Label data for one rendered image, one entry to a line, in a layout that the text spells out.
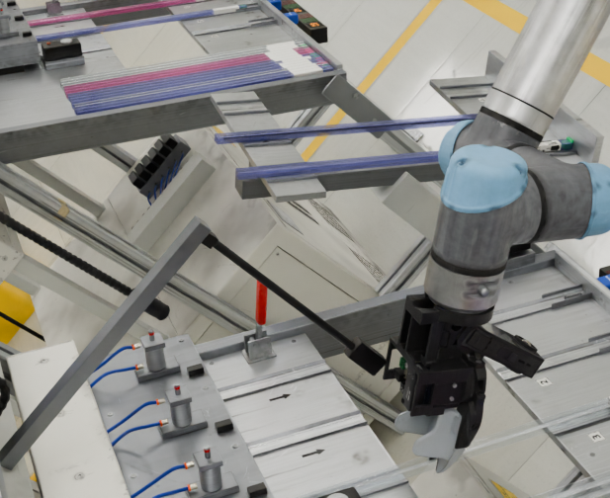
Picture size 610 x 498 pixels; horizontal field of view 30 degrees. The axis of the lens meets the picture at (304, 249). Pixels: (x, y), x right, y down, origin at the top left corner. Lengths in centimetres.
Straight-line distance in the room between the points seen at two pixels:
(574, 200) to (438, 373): 22
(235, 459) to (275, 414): 16
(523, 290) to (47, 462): 68
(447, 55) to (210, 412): 221
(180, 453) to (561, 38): 59
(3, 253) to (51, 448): 100
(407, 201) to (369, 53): 192
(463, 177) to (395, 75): 239
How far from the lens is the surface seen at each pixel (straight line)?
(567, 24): 123
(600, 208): 115
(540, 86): 123
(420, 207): 174
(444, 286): 111
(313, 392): 137
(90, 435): 123
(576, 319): 150
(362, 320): 150
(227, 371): 142
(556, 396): 137
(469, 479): 167
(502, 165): 107
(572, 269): 157
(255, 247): 231
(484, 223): 107
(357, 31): 375
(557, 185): 112
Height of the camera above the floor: 185
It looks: 34 degrees down
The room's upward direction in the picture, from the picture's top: 55 degrees counter-clockwise
